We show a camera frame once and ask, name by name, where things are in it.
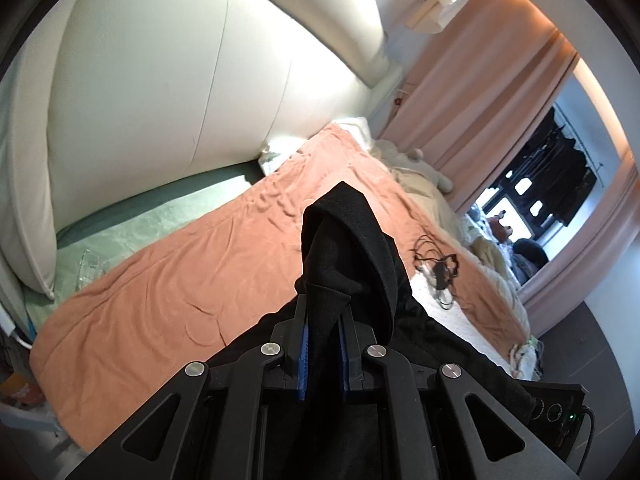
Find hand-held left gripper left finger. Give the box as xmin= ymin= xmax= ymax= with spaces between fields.
xmin=65 ymin=295 xmax=311 ymax=480

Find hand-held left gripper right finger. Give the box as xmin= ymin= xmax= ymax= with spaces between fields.
xmin=337 ymin=310 xmax=581 ymax=480

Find black shirt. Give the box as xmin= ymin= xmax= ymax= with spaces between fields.
xmin=205 ymin=182 xmax=538 ymax=480

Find hanging dark clothes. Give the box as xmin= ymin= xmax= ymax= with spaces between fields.
xmin=520 ymin=105 xmax=598 ymax=226

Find crumpled cream floral cloth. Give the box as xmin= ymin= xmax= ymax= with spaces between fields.
xmin=509 ymin=337 xmax=543 ymax=378

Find white floral bed sheet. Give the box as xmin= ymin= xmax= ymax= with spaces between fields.
xmin=412 ymin=270 xmax=516 ymax=367

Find orange-brown blanket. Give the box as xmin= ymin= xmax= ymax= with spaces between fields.
xmin=29 ymin=122 xmax=531 ymax=453

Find dark round cushion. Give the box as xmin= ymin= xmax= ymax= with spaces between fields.
xmin=512 ymin=239 xmax=550 ymax=263

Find pink curtain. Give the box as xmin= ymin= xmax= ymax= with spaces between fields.
xmin=385 ymin=0 xmax=586 ymax=206
xmin=520 ymin=60 xmax=640 ymax=321

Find brown plush toy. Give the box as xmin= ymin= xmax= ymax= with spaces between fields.
xmin=487 ymin=212 xmax=516 ymax=243

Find green bed sheet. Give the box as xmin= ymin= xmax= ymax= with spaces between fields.
xmin=20 ymin=162 xmax=271 ymax=331

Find window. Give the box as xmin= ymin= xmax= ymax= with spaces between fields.
xmin=470 ymin=102 xmax=621 ymax=261

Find beige plush toy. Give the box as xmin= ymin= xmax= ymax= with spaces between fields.
xmin=375 ymin=140 xmax=456 ymax=193

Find white pillow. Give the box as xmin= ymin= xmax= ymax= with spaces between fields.
xmin=337 ymin=116 xmax=373 ymax=148

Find clear plastic item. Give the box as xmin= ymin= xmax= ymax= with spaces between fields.
xmin=75 ymin=250 xmax=108 ymax=291

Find orange box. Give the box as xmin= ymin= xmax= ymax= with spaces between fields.
xmin=0 ymin=372 xmax=46 ymax=408

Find white side cushion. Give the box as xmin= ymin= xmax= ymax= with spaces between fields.
xmin=0 ymin=35 xmax=66 ymax=301

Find white padded headboard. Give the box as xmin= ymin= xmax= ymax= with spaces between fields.
xmin=47 ymin=0 xmax=403 ymax=181

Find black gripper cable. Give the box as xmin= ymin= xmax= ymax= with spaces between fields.
xmin=565 ymin=407 xmax=597 ymax=476

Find black frame device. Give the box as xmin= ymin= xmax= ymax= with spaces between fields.
xmin=432 ymin=255 xmax=461 ymax=291

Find thin black cable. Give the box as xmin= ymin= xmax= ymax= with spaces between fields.
xmin=414 ymin=235 xmax=458 ymax=311

